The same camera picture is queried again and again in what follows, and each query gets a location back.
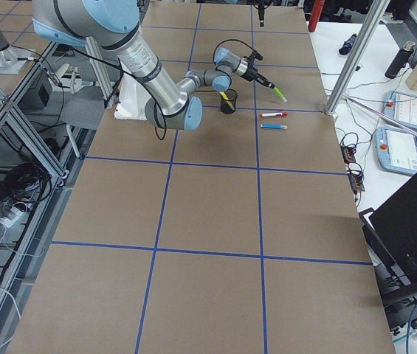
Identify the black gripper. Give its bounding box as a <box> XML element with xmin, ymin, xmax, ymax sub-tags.
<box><xmin>241</xmin><ymin>66</ymin><xmax>272</xmax><ymax>88</ymax></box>
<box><xmin>254</xmin><ymin>0</ymin><xmax>269</xmax><ymax>27</ymax></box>

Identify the green highlighter pen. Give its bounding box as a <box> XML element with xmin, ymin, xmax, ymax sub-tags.
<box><xmin>272</xmin><ymin>86</ymin><xmax>288</xmax><ymax>103</ymax></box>

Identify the red marker pen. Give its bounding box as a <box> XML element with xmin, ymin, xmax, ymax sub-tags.
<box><xmin>260</xmin><ymin>111</ymin><xmax>289</xmax><ymax>118</ymax></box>

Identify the blue marker pen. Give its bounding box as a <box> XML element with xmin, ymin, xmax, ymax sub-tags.
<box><xmin>260</xmin><ymin>124</ymin><xmax>288</xmax><ymax>130</ymax></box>

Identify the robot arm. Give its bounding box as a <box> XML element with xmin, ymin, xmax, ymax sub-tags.
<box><xmin>32</xmin><ymin>1</ymin><xmax>275</xmax><ymax>131</ymax></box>

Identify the black mesh pen cup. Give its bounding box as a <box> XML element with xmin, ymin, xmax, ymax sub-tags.
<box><xmin>220</xmin><ymin>88</ymin><xmax>238</xmax><ymax>114</ymax></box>

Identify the yellow highlighter pen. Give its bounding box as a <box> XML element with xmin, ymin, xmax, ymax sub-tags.
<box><xmin>220</xmin><ymin>91</ymin><xmax>235</xmax><ymax>111</ymax></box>

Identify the red fire extinguisher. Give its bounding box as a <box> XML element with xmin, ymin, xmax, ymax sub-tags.
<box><xmin>308</xmin><ymin>0</ymin><xmax>325</xmax><ymax>32</ymax></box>

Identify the orange usb hub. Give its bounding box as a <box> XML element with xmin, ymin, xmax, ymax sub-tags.
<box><xmin>340</xmin><ymin>145</ymin><xmax>356</xmax><ymax>164</ymax></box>

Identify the black water bottle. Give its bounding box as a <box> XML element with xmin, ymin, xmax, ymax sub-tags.
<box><xmin>385</xmin><ymin>41</ymin><xmax>416</xmax><ymax>79</ymax></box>

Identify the lower teach pendant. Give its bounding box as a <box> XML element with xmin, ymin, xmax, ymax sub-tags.
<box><xmin>374</xmin><ymin>127</ymin><xmax>417</xmax><ymax>176</ymax></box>

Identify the teach pendant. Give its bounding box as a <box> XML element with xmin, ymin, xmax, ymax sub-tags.
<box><xmin>374</xmin><ymin>127</ymin><xmax>417</xmax><ymax>176</ymax></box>
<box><xmin>383</xmin><ymin>91</ymin><xmax>417</xmax><ymax>131</ymax></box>

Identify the upper teach pendant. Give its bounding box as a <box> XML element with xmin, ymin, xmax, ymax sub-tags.
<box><xmin>383</xmin><ymin>91</ymin><xmax>417</xmax><ymax>131</ymax></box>

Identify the grey office chair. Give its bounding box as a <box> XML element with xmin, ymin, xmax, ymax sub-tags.
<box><xmin>61</xmin><ymin>86</ymin><xmax>106</xmax><ymax>159</ymax></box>

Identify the black laptop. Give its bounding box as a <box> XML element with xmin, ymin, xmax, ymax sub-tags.
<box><xmin>361</xmin><ymin>171</ymin><xmax>417</xmax><ymax>292</ymax></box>

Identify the white power strip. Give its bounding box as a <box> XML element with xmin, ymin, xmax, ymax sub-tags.
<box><xmin>0</xmin><ymin>206</ymin><xmax>24</xmax><ymax>229</ymax></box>

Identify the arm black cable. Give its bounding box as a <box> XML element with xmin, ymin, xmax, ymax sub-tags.
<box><xmin>213</xmin><ymin>38</ymin><xmax>259</xmax><ymax>63</ymax></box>

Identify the aluminium frame post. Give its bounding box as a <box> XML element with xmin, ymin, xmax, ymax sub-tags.
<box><xmin>324</xmin><ymin>0</ymin><xmax>390</xmax><ymax>115</ymax></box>

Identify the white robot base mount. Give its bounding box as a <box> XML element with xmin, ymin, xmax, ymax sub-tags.
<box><xmin>114</xmin><ymin>74</ymin><xmax>151</xmax><ymax>121</ymax></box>

